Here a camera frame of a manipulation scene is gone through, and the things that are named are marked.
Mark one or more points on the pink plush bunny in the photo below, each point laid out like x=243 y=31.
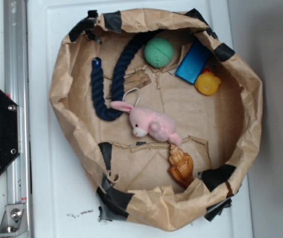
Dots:
x=145 y=121

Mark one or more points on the brown plastic seashell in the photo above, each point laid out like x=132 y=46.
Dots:
x=181 y=166

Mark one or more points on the green rubber ball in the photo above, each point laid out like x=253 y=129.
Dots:
x=158 y=52

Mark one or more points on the yellow rubber duck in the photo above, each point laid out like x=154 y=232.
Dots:
x=207 y=83

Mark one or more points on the blue wooden block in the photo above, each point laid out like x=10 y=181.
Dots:
x=193 y=63

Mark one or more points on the aluminium extrusion rail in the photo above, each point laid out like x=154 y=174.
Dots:
x=19 y=188

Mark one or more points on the metal corner bracket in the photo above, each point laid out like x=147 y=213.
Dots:
x=14 y=223

